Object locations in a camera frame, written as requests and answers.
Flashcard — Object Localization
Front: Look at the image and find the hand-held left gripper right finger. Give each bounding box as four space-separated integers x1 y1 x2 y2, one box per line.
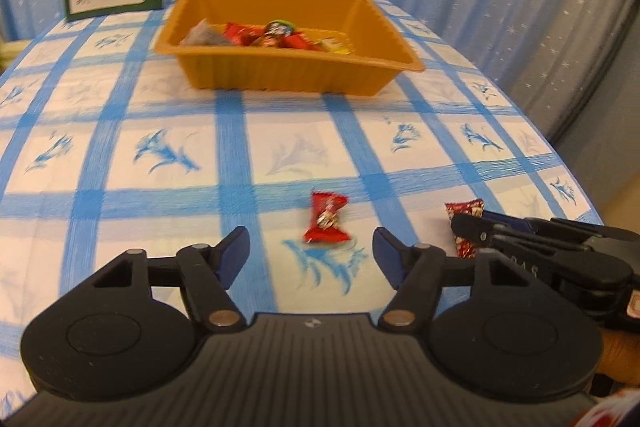
372 227 543 327

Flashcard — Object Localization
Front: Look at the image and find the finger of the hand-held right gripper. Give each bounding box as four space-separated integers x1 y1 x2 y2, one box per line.
481 210 604 239
450 212 587 259

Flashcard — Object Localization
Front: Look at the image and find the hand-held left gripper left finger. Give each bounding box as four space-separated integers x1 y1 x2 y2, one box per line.
92 226 251 327

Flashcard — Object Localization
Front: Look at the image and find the red and white candy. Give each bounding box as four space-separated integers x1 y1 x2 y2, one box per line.
444 198 485 260

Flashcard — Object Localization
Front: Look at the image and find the red twist-wrapped candy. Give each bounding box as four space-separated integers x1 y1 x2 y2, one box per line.
303 190 352 245

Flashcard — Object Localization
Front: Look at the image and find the yellow plastic tray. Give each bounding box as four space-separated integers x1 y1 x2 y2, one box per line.
154 0 426 97

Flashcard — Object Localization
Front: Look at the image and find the person's right hand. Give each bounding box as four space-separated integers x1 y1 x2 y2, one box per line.
596 327 640 390

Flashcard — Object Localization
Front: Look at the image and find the blue checked tablecloth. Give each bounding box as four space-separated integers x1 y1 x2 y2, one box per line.
0 0 606 413

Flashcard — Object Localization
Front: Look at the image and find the red and white clothing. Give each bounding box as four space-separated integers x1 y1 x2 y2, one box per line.
572 384 640 427

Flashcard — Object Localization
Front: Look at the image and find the yellow wrapped candy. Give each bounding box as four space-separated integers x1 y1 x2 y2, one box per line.
318 37 355 56

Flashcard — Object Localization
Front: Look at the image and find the red wrapped candy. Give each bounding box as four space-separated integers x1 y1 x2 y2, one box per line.
222 22 267 47
260 32 323 52

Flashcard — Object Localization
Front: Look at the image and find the grey wrapped candy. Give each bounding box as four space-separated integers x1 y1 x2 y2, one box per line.
179 19 228 47

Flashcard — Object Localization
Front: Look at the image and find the round dark green candy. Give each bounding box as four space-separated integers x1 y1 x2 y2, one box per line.
262 20 297 38

